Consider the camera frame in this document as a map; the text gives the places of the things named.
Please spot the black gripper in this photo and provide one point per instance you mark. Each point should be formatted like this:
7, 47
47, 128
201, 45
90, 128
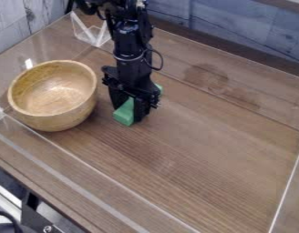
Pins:
133, 74

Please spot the green rectangular block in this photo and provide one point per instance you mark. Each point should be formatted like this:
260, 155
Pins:
150, 94

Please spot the wooden bowl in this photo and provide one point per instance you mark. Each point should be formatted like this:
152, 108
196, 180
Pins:
54, 95

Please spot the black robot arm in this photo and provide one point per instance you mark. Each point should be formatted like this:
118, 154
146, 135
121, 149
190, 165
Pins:
130, 27

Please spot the clear acrylic corner bracket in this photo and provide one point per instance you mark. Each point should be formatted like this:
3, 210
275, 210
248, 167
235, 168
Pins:
94, 35

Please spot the clear acrylic front wall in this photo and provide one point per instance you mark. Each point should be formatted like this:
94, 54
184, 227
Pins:
85, 194

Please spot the black metal table frame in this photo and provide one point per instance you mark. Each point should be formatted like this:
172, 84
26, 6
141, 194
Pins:
33, 219

